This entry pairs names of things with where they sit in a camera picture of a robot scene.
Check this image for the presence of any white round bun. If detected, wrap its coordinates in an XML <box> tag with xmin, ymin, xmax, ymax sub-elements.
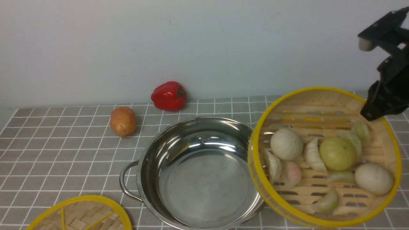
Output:
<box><xmin>270</xmin><ymin>128</ymin><xmax>304</xmax><ymax>161</ymax></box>

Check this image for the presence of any yellow-rimmed bamboo steamer basket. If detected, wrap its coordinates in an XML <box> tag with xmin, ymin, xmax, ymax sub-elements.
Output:
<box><xmin>247</xmin><ymin>87</ymin><xmax>402</xmax><ymax>228</ymax></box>

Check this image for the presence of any white bun at right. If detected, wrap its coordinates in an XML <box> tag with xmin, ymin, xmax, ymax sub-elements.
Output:
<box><xmin>355</xmin><ymin>163</ymin><xmax>394</xmax><ymax>196</ymax></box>

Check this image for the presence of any stainless steel pot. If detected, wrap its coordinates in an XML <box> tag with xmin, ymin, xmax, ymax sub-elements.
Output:
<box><xmin>119</xmin><ymin>117</ymin><xmax>264</xmax><ymax>230</ymax></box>

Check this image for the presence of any green dumpling at front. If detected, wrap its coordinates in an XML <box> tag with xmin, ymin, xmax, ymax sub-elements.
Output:
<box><xmin>312</xmin><ymin>188</ymin><xmax>339</xmax><ymax>213</ymax></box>

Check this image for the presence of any yellow-rimmed woven bamboo lid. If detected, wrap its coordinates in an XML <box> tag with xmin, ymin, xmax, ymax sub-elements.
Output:
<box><xmin>27</xmin><ymin>195</ymin><xmax>133</xmax><ymax>230</ymax></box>

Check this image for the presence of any yellow-green round bun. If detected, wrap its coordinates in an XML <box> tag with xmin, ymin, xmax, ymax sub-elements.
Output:
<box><xmin>319</xmin><ymin>137</ymin><xmax>358</xmax><ymax>171</ymax></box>

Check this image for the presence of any brown potato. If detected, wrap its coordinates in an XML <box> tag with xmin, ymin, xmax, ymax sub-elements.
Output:
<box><xmin>110</xmin><ymin>107</ymin><xmax>137</xmax><ymax>137</ymax></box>

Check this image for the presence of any grey checked tablecloth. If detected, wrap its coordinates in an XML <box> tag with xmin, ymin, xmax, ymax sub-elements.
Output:
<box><xmin>0</xmin><ymin>89</ymin><xmax>409</xmax><ymax>230</ymax></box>

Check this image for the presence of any white dumpling at left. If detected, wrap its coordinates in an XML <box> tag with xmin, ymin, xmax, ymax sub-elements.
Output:
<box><xmin>263</xmin><ymin>149</ymin><xmax>282</xmax><ymax>185</ymax></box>

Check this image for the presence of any white dumpling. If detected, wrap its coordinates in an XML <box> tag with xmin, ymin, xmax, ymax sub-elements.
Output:
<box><xmin>304</xmin><ymin>138</ymin><xmax>328</xmax><ymax>173</ymax></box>
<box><xmin>263</xmin><ymin>149</ymin><xmax>282</xmax><ymax>185</ymax></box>

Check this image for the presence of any pink-tinted dumpling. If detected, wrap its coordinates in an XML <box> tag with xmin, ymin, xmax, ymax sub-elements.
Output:
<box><xmin>283</xmin><ymin>161</ymin><xmax>302</xmax><ymax>189</ymax></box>

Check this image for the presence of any white dumpling centre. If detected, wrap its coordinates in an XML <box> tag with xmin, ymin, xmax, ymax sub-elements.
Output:
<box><xmin>304</xmin><ymin>138</ymin><xmax>328</xmax><ymax>173</ymax></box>

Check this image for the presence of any green dumpling under bun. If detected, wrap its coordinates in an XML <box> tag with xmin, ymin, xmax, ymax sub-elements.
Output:
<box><xmin>326</xmin><ymin>169</ymin><xmax>356</xmax><ymax>184</ymax></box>

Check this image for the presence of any green dumpling upper pair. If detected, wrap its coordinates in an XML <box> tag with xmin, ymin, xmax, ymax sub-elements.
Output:
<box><xmin>336</xmin><ymin>129</ymin><xmax>362</xmax><ymax>158</ymax></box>

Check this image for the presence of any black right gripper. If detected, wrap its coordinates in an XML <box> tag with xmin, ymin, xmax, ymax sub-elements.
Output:
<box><xmin>360</xmin><ymin>48</ymin><xmax>409</xmax><ymax>122</ymax></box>

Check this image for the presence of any green dumpling far right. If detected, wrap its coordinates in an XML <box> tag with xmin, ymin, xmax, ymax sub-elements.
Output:
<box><xmin>351</xmin><ymin>122</ymin><xmax>372</xmax><ymax>145</ymax></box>

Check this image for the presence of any red bell pepper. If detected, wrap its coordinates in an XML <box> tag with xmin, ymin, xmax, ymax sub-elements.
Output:
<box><xmin>151</xmin><ymin>81</ymin><xmax>187</xmax><ymax>111</ymax></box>

